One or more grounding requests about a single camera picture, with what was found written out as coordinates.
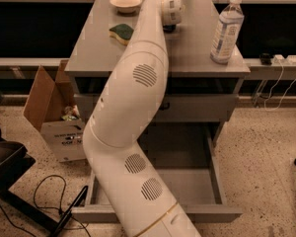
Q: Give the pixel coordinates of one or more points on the black chair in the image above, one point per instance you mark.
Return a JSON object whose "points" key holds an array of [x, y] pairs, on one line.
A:
{"points": [[14, 163]]}

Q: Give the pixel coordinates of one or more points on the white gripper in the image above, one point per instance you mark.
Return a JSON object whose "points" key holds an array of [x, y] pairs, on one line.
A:
{"points": [[172, 8]]}

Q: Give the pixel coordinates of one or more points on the brown cardboard box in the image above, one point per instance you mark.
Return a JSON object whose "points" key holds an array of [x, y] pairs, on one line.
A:
{"points": [[52, 111]]}

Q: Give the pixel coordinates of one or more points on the black charger block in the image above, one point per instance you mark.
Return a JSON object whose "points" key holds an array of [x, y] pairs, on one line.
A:
{"points": [[265, 59]]}

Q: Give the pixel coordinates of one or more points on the green yellow sponge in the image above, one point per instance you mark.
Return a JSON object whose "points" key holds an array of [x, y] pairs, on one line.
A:
{"points": [[122, 33]]}

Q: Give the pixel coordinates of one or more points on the open grey middle drawer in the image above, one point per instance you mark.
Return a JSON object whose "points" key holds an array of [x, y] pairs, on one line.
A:
{"points": [[168, 158]]}

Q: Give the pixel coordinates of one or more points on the white ceramic bowl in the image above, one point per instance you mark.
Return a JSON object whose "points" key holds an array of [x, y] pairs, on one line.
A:
{"points": [[126, 6]]}

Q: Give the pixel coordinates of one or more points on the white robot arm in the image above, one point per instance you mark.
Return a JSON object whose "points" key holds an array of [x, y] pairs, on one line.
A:
{"points": [[132, 96]]}

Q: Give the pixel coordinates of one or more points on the clear plastic water bottle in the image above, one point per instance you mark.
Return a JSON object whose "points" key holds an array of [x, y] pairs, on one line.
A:
{"points": [[227, 30]]}

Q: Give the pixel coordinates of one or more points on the white power strip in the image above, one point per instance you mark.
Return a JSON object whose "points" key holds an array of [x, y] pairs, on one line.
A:
{"points": [[280, 59]]}

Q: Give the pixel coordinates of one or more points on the grey top drawer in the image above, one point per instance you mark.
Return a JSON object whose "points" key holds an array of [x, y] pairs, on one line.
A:
{"points": [[172, 108]]}

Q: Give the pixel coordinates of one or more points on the blue pepsi can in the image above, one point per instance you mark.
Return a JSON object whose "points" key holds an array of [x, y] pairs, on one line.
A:
{"points": [[169, 29]]}

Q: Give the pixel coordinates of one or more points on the grey metal drawer cabinet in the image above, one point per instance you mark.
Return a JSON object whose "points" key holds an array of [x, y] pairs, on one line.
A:
{"points": [[192, 71]]}

